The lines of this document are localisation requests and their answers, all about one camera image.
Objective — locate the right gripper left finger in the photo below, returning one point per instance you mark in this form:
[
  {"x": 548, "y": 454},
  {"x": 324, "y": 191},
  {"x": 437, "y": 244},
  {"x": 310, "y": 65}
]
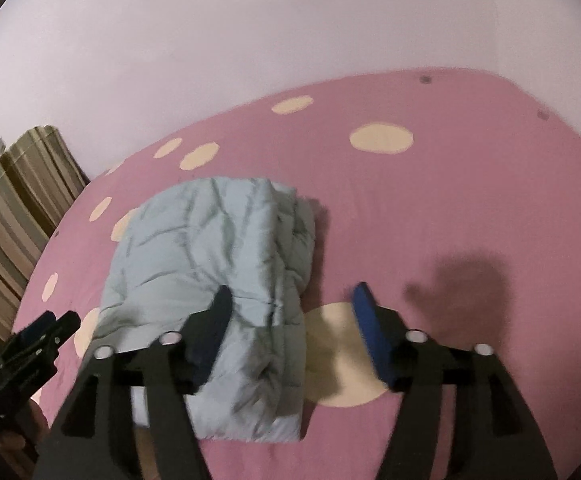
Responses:
[{"x": 93, "y": 434}]

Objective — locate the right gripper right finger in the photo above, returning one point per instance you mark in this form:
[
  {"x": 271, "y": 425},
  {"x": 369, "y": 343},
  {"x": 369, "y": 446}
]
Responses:
[{"x": 493, "y": 433}]

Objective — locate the light blue puffer jacket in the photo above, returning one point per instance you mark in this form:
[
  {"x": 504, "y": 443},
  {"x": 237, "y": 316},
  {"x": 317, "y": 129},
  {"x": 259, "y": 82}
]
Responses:
[{"x": 254, "y": 236}]

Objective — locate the person's left hand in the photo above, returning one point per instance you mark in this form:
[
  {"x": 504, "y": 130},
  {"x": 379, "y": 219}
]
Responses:
[{"x": 12, "y": 445}]

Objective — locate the striped fabric headboard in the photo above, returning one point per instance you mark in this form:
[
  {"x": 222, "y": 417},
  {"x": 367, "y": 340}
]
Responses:
[{"x": 39, "y": 182}]

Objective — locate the pink polka dot bedsheet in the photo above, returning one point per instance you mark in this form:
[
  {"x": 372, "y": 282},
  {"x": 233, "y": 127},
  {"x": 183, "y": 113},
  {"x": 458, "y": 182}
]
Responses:
[{"x": 452, "y": 193}]

